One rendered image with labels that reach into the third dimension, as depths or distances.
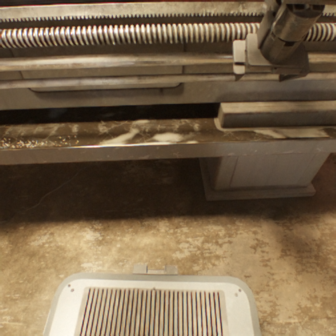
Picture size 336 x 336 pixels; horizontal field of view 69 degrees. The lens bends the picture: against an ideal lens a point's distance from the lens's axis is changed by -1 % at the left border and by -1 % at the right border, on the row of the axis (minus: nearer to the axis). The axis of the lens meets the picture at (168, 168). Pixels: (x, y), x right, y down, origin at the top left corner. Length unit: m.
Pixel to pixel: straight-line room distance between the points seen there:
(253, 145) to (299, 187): 0.55
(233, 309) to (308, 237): 0.58
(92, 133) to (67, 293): 0.48
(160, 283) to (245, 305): 0.22
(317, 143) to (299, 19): 0.48
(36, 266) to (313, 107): 1.13
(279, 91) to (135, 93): 0.46
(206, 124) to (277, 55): 0.43
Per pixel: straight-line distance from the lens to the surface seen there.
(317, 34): 0.74
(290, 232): 1.17
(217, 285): 0.72
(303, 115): 0.93
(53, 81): 0.74
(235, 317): 0.71
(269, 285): 1.04
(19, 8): 0.76
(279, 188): 1.22
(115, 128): 0.86
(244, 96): 0.86
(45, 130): 0.93
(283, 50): 0.49
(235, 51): 0.53
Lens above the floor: 0.94
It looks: 49 degrees down
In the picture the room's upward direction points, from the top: straight up
